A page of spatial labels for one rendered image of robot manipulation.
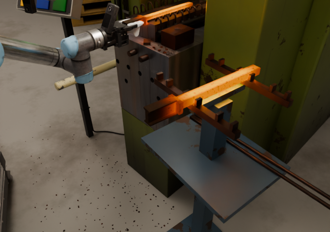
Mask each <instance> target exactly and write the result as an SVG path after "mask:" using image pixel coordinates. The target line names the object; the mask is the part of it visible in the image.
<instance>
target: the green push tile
mask: <svg viewBox="0 0 330 232"><path fill-rule="evenodd" d="M66 6H67V0H55V1H54V2H53V10H54V11H60V12H66Z"/></svg>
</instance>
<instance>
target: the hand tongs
mask: <svg viewBox="0 0 330 232"><path fill-rule="evenodd" d="M190 119H191V120H193V121H194V122H196V123H197V124H199V125H200V126H201V124H202V118H201V117H200V116H198V115H197V114H194V115H191V116H190ZM226 141H227V142H228V143H229V144H230V145H232V146H233V147H235V148H236V149H238V150H239V151H241V152H243V153H244V154H246V155H247V156H249V157H250V158H252V159H253V160H255V161H256V162H258V163H259V164H261V165H262V166H264V167H265V168H267V169H268V170H270V171H271V172H273V173H275V174H276V175H278V176H279V177H281V178H282V179H284V180H285V181H287V182H288V183H290V184H291V185H293V186H294V187H296V188H297V189H299V190H300V191H302V192H303V193H305V194H306V195H308V196H309V197H311V198H313V199H314V200H316V201H317V202H319V203H320V204H322V205H323V206H325V207H326V208H328V209H329V210H330V205H329V204H328V203H326V202H325V201H323V200H322V199H320V198H319V197H317V196H315V195H314V194H312V193H311V192H309V191H308V190H306V189H305V188H303V187H302V186H300V185H298V184H297V183H295V182H294V181H292V180H291V179H289V178H288V177H286V176H285V175H283V174H282V173H280V172H279V171H277V170H276V169H274V168H272V167H271V166H269V165H268V164H266V163H264V162H263V161H261V160H260V159H258V158H257V157H255V156H254V155H252V154H251V153H249V152H247V151H246V150H244V149H243V148H241V147H240V146H238V145H237V144H235V143H234V142H232V141H231V140H229V139H228V138H227V139H226ZM236 141H237V142H239V143H240V144H242V145H243V146H245V147H246V148H248V149H250V150H251V151H253V152H254V153H256V154H257V155H259V156H261V157H262V158H264V159H265V160H267V161H268V162H270V163H271V164H273V165H275V166H276V167H278V168H279V169H281V170H282V171H284V172H286V173H287V174H289V175H291V176H292V177H294V178H295V179H297V180H298V181H300V182H302V183H303V184H305V185H306V186H308V187H309V188H311V189H313V190H314V191H316V192H317V193H319V194H320V195H322V196H324V197H325V198H327V199H328V200H330V195H328V194H327V193H325V192H324V191H322V190H320V189H319V188H317V187H315V186H314V185H312V184H311V183H309V182H307V181H306V180H304V179H303V178H301V177H299V176H298V175H296V174H295V173H293V172H291V171H290V170H288V169H287V168H285V167H283V166H282V165H280V164H279V163H277V162H275V161H274V160H272V159H271V158H269V157H267V156H266V155H264V154H263V153H261V152H259V151H258V150H256V149H255V148H253V147H252V146H250V145H248V144H247V143H245V142H244V141H242V140H240V139H236Z"/></svg>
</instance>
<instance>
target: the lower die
mask: <svg viewBox="0 0 330 232"><path fill-rule="evenodd" d="M194 1H197V0H181V1H178V2H174V3H172V4H167V5H166V6H165V5H164V6H160V7H159V8H158V7H157V8H154V9H153V10H152V9H150V10H147V11H146V12H145V11H144V12H140V13H139V14H138V13H137V14H134V15H130V16H127V17H126V19H131V18H135V17H137V15H142V16H144V15H147V14H151V13H154V12H157V11H160V10H164V9H167V8H170V7H173V6H176V5H180V4H183V3H186V2H194ZM202 1H203V2H200V3H197V4H201V5H202V7H203V10H202V13H203V14H205V13H206V2H207V0H202ZM197 4H194V5H192V6H195V7H196V5H197ZM190 7H191V6H188V7H185V8H188V9H190ZM178 10H181V11H182V12H183V11H184V8H182V9H178ZM178 10H175V11H172V12H174V13H175V14H176V16H177V21H176V22H177V24H178V23H181V20H182V13H181V12H179V13H178V14H177V11H178ZM170 13H171V12H169V13H166V15H168V16H169V25H170V26H172V25H174V23H175V16H174V14H172V15H171V17H170ZM200 13H201V6H200V5H199V6H198V7H197V8H196V16H200ZM183 14H184V18H183V20H184V21H186V20H188V15H189V12H188V10H185V12H183ZM194 14H195V9H194V8H193V7H192V9H191V10H190V19H192V18H194ZM163 15H165V14H163ZM163 15H160V16H157V17H159V18H161V20H162V28H163V29H164V28H166V27H167V17H166V16H165V18H164V19H163ZM155 18H156V17H154V18H151V19H148V20H146V25H145V26H144V25H141V26H140V29H139V36H142V37H144V38H146V39H151V41H153V42H157V41H160V40H161V37H160V38H158V37H157V36H156V31H158V30H160V20H159V19H157V21H155ZM204 23H205V21H202V22H200V23H197V24H195V25H192V26H190V27H192V28H193V27H196V26H198V25H201V24H204Z"/></svg>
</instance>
